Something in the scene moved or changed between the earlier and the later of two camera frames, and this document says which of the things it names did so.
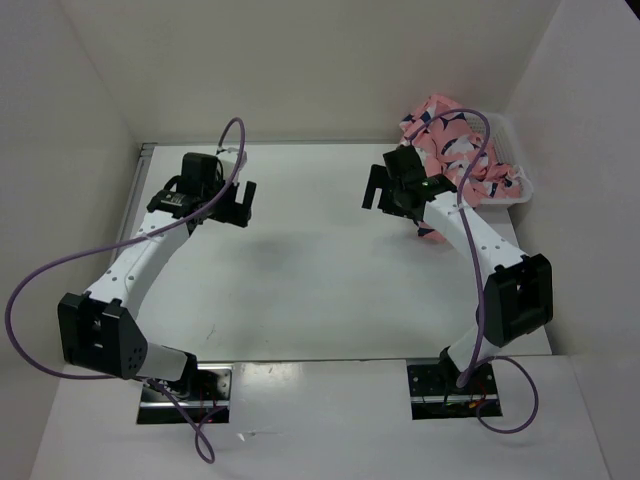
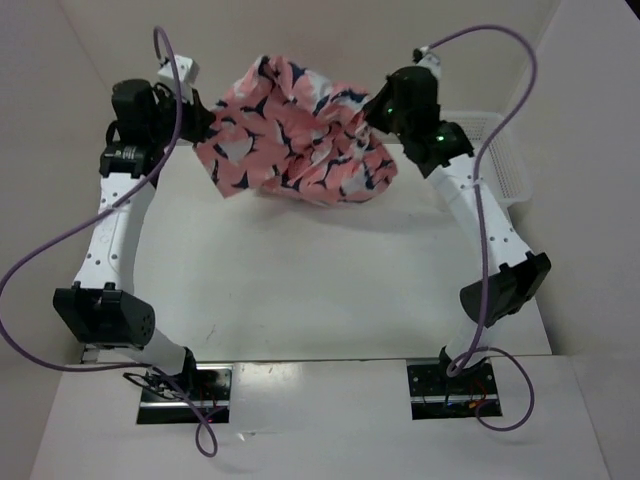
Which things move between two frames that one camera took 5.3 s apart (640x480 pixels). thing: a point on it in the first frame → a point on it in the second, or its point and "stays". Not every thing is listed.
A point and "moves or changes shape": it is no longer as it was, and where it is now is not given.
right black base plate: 434,392 stays
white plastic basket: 504,150 stays
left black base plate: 205,394 stays
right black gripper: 380,178 → 371,108
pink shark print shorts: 455,153 moves or changes shape
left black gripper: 236,213 → 200,118
